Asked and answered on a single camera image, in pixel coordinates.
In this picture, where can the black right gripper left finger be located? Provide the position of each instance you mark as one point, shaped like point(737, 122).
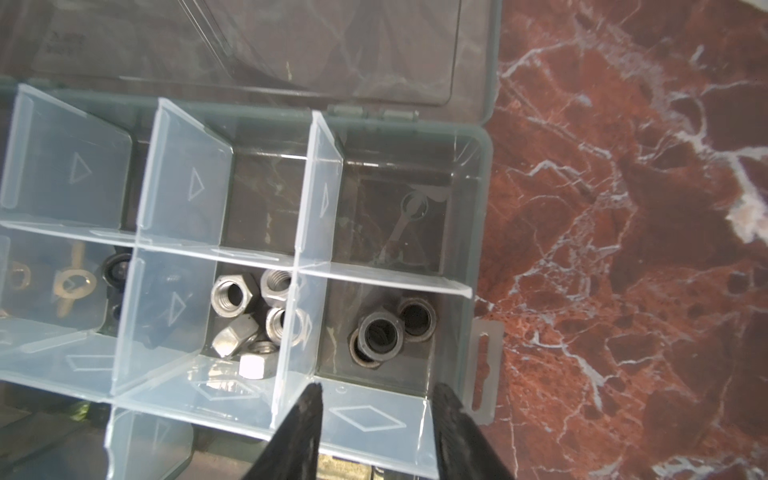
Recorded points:
point(293, 451)

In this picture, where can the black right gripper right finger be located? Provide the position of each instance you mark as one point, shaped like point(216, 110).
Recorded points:
point(462, 450)

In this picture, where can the silver hex nut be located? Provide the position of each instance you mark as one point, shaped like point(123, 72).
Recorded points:
point(258, 361)
point(275, 326)

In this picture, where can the silver nut in box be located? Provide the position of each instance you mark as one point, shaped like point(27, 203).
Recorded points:
point(231, 338)

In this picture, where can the grey compartment organizer box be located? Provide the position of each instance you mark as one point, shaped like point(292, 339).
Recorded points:
point(341, 141)

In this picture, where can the gold wing nut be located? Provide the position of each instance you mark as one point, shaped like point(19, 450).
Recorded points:
point(74, 282)
point(19, 276)

